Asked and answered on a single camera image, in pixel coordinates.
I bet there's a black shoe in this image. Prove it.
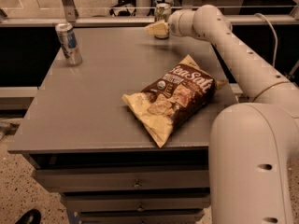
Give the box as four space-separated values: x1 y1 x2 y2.
15 209 41 224

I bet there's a metal railing frame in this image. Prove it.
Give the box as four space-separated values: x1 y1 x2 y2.
0 0 299 27

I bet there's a brown sea salt chip bag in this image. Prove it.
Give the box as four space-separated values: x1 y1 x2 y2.
122 55 228 147

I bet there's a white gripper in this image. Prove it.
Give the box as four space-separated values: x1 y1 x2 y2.
145 9 197 38

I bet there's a grey drawer cabinet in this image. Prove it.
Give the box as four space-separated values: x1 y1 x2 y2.
10 28 235 224

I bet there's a green white 7up can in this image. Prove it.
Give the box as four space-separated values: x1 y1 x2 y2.
154 3 171 39

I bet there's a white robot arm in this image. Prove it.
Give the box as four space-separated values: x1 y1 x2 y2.
146 5 299 224

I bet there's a silver blue soda can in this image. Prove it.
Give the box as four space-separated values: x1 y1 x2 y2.
55 22 82 66

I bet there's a white cable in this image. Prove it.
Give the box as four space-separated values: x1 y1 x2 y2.
253 12 279 68

